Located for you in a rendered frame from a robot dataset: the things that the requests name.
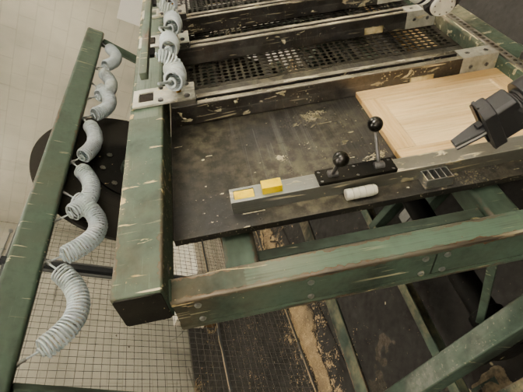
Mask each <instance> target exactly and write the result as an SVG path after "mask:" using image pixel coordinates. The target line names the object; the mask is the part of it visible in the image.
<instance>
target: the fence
mask: <svg viewBox="0 0 523 392"><path fill-rule="evenodd" d="M520 159H523V135H519V136H515V137H510V138H507V142H506V143H505V144H503V145H502V146H500V147H499V148H497V149H495V148H494V147H493V146H492V145H491V144H490V143H489V142H482V143H477V144H473V145H467V146H465V147H463V148H461V149H459V150H457V149H456V148H452V149H445V150H440V151H436V152H428V153H424V154H419V155H414V156H407V157H402V158H398V159H393V160H392V161H393V162H394V164H395V165H396V166H397V168H398V171H397V172H395V173H387V174H383V175H378V176H374V177H367V178H362V179H358V180H350V181H346V182H342V183H337V184H329V185H325V186H319V184H318V181H317V179H316V176H315V175H314V174H311V175H306V176H302V177H294V178H290V179H285V180H281V182H282V185H283V191H280V192H275V193H271V194H262V189H261V185H260V184H256V185H252V186H248V187H240V188H236V189H231V190H229V192H230V201H231V205H232V209H233V214H238V213H242V212H250V211H254V210H259V209H263V208H271V207H275V206H280V205H287V204H291V203H295V202H300V201H307V200H311V199H316V198H323V197H328V196H332V195H337V194H344V190H345V189H347V188H351V187H359V186H363V185H368V184H376V185H377V186H378V187H381V186H385V185H389V184H397V183H401V182H406V181H410V180H418V179H419V174H420V171H422V170H430V169H434V168H439V167H443V166H447V167H448V169H449V170H450V171H451V172H452V173H454V172H458V171H463V170H470V169H475V168H480V167H484V166H491V165H495V164H500V163H507V162H511V161H516V160H520ZM252 188H253V190H254V197H250V198H242V199H238V200H234V195H233V193H234V192H235V191H242V190H247V189H252Z"/></svg>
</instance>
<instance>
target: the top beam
mask: <svg viewBox="0 0 523 392"><path fill-rule="evenodd" d="M145 6H146V0H142V11H144V10H145ZM143 23H144V20H142V12H141V20H140V27H139V38H142V31H143ZM159 26H163V17H161V18H156V19H152V26H151V36H156V35H159V34H160V33H161V32H160V31H159V29H158V28H159ZM140 56H141V50H139V41H138V48H137V55H136V63H135V76H134V83H133V90H132V104H133V97H134V91H139V90H143V89H152V88H157V87H158V85H157V83H158V82H163V75H164V73H163V65H164V63H161V62H158V58H156V55H155V57H154V58H150V59H149V79H145V80H141V79H140V77H139V65H140ZM132 104H131V112H130V119H129V126H128V140H127V147H126V154H125V168H124V175H123V182H122V189H121V203H120V211H119V218H118V231H117V239H116V246H115V253H114V266H113V274H112V281H111V295H110V301H111V303H112V305H113V307H114V308H115V309H116V311H117V312H118V314H119V315H120V317H121V319H122V320H123V321H124V322H125V324H126V325H127V326H129V327H131V326H135V325H139V324H146V323H149V322H153V321H158V320H165V319H169V318H171V317H172V316H173V315H174V308H172V307H171V305H170V303H169V289H168V280H170V279H174V249H173V213H172V178H171V143H170V104H169V103H168V104H163V105H158V106H154V107H146V108H141V109H135V110H133V109H132Z"/></svg>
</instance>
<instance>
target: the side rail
mask: <svg viewBox="0 0 523 392"><path fill-rule="evenodd" d="M519 260H523V209H522V210H517V211H513V212H506V213H502V214H498V215H491V216H487V217H482V218H478V219H471V220H467V221H463V222H456V223H452V224H447V225H443V226H435V227H431V228H427V229H420V230H416V231H412V232H407V233H400V234H396V235H392V236H385V237H381V238H377V239H372V240H365V241H361V242H357V243H350V244H346V245H342V246H337V247H330V248H326V249H322V250H315V251H311V252H306V253H302V254H295V255H290V256H286V257H279V258H275V259H271V260H267V261H259V262H255V263H251V264H244V265H240V266H236V267H232V268H224V269H220V270H216V271H209V272H205V273H201V274H197V275H189V276H185V277H181V278H174V279H171V296H172V298H171V299H172V300H171V302H170V305H171V307H172V308H174V311H175V313H176V314H177V318H178V320H179V321H180V323H181V328H182V329H183V330H186V329H190V328H194V327H201V326H205V325H209V324H216V323H219V322H224V321H228V320H235V319H239V318H242V317H249V316H254V315H258V314H262V313H268V312H272V311H277V310H283V309H287V308H291V307H295V306H302V305H306V304H310V303H317V302H321V301H325V300H329V299H336V298H340V297H344V296H351V295H355V294H359V293H363V292H369V291H374V290H378V289H385V288H389V287H392V286H397V285H404V284H408V283H411V282H418V281H422V280H427V279H431V278H437V277H441V276H445V275H453V274H456V273H460V272H464V271H471V270H475V269H479V268H486V267H490V266H494V265H498V264H505V263H509V262H513V261H519Z"/></svg>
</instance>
